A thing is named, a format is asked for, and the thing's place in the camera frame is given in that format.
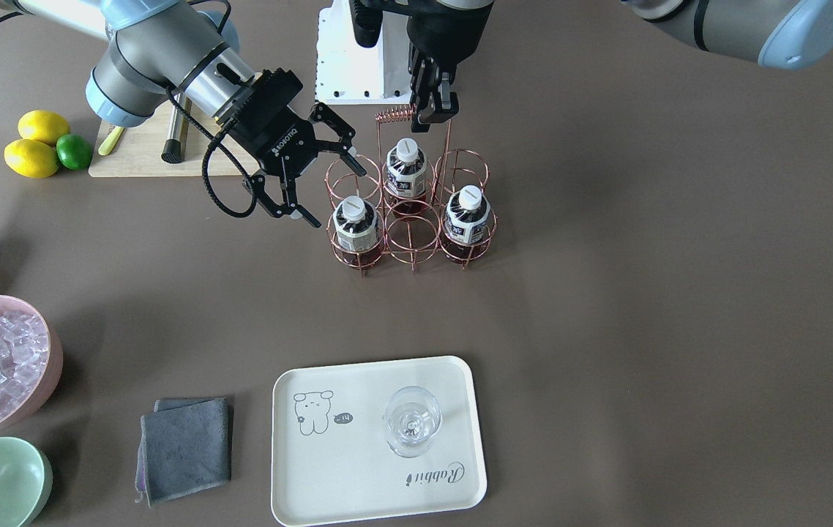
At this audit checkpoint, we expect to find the cream rabbit tray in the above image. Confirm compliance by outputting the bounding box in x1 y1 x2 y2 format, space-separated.
270 356 489 526

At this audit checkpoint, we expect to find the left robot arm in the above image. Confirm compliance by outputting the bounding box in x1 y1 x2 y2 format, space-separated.
348 1 833 132

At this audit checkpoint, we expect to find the upper yellow lemon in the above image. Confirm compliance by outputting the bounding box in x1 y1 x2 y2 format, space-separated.
16 110 71 146

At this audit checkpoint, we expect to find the tea bottle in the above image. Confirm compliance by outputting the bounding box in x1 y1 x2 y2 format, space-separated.
441 184 490 264
332 195 382 269
384 138 429 217

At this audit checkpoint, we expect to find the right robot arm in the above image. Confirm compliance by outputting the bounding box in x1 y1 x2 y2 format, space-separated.
0 1 367 228

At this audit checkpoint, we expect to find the lower yellow lemon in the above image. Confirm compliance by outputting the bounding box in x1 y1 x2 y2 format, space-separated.
4 139 59 178

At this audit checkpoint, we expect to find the grey folded cloth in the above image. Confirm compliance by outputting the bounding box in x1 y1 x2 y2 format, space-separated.
135 397 233 507

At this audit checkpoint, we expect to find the yellow lemon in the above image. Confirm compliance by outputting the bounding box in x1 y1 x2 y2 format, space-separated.
16 110 71 146
4 139 59 178

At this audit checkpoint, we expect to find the bamboo cutting board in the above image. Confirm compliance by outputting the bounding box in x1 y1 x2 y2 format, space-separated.
88 102 259 178

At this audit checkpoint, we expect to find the steel muddler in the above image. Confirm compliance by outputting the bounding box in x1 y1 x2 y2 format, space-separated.
161 93 191 164

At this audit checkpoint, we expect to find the copper wire bottle basket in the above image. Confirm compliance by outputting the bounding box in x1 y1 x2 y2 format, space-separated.
325 146 497 272

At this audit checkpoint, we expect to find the green lime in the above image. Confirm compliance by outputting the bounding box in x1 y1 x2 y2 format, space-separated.
55 133 94 171

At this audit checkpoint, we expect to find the clear wine glass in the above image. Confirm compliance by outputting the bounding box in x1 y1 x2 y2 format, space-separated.
383 386 442 458

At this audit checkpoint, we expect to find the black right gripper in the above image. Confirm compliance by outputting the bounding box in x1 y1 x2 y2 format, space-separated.
215 68 367 228

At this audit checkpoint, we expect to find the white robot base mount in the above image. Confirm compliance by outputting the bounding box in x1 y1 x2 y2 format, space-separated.
315 1 412 105

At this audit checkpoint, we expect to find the yellow plastic knife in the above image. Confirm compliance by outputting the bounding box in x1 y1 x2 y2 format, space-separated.
97 124 125 157

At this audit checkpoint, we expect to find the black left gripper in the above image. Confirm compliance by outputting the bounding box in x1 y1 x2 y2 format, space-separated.
349 1 494 133

